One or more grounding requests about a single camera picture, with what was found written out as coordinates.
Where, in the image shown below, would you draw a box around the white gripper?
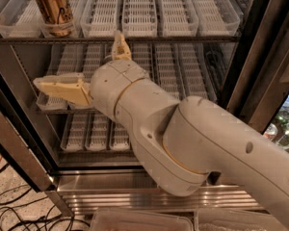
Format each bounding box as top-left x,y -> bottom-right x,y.
33,31 -> 149,120

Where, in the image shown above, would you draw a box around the orange gold drink can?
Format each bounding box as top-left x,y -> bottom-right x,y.
36,0 -> 74,37

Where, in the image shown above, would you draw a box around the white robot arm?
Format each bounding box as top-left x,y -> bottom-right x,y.
34,32 -> 289,231

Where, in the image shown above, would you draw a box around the shelf tray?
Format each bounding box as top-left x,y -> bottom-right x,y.
192,0 -> 240,36
157,0 -> 198,38
80,0 -> 121,38
0,0 -> 41,39
121,0 -> 157,38
36,0 -> 87,38

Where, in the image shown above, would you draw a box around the top shelf leftmost tray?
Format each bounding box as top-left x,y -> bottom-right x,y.
0,0 -> 41,39

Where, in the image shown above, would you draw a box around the open fridge door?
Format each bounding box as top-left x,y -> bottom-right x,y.
0,60 -> 59,192

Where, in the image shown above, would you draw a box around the right glass fridge door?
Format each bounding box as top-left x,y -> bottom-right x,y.
219,0 -> 289,133

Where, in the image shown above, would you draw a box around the left clear plastic bin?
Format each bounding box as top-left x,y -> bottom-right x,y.
89,208 -> 194,231

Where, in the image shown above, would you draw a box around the clear plastic bin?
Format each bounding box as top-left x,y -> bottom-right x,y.
89,208 -> 194,231
195,208 -> 288,231

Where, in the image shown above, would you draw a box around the right clear plastic bin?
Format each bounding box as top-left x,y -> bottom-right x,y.
195,208 -> 288,231

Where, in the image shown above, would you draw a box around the middle wire fridge shelf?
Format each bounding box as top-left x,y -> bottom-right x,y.
36,106 -> 98,115

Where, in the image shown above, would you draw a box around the wire fridge shelf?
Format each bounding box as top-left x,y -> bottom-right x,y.
59,148 -> 133,155
0,36 -> 240,45
36,106 -> 98,115

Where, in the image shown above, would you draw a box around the bottom wire fridge shelf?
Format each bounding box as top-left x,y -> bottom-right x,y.
59,148 -> 133,155

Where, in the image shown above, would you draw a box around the top wire fridge shelf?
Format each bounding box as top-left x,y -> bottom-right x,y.
0,36 -> 240,45

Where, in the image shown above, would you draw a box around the black floor cables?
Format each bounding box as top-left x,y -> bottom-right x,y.
0,163 -> 91,231

